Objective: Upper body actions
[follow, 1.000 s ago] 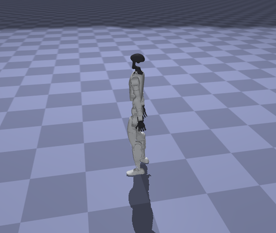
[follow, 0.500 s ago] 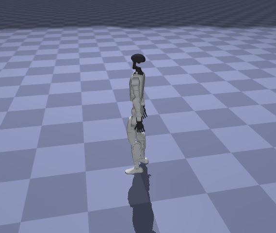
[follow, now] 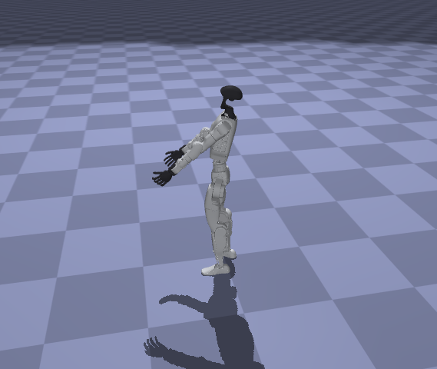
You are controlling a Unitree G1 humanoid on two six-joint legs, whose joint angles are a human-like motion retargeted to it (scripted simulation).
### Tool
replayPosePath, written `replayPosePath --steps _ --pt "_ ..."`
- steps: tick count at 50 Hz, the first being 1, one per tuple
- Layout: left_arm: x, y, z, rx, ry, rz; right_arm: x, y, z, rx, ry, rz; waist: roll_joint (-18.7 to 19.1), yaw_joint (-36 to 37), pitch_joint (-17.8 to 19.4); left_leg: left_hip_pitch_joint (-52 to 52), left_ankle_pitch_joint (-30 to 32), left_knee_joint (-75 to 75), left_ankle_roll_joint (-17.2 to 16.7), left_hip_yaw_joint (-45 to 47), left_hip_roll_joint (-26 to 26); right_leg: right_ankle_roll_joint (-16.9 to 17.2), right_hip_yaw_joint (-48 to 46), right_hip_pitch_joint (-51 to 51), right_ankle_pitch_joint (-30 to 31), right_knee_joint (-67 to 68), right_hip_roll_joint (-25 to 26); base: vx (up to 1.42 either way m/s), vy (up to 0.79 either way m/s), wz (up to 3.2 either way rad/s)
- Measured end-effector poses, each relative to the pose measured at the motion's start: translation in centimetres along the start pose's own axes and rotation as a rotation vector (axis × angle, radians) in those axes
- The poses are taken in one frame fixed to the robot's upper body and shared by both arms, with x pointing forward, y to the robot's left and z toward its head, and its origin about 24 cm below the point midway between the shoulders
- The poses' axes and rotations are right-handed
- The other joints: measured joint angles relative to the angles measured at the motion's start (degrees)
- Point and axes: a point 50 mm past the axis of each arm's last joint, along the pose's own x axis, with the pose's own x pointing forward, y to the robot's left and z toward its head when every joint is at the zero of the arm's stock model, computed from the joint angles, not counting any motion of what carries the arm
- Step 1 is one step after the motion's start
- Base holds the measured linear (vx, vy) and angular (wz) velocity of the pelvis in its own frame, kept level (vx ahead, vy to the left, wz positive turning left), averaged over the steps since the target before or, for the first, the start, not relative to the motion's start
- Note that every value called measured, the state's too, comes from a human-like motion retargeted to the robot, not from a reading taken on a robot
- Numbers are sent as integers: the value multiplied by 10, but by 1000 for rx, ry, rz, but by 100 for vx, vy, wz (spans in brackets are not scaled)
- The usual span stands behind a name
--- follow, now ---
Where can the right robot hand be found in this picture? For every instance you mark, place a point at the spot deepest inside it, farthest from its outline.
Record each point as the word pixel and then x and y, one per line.
pixel 175 155

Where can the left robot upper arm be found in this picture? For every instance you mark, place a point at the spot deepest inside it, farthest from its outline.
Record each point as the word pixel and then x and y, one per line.
pixel 222 129

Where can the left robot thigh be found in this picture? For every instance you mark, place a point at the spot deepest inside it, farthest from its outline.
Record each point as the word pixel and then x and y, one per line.
pixel 212 204

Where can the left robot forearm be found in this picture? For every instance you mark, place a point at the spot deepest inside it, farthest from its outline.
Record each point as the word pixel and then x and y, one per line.
pixel 191 155

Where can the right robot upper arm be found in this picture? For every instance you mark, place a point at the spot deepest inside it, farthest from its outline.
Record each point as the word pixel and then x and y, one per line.
pixel 205 131

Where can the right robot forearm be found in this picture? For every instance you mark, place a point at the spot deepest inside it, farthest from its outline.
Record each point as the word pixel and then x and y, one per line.
pixel 188 146

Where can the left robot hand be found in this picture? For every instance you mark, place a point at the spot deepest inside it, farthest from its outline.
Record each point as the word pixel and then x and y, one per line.
pixel 164 176

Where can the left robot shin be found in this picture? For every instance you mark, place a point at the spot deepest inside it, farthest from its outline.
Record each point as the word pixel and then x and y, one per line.
pixel 219 244

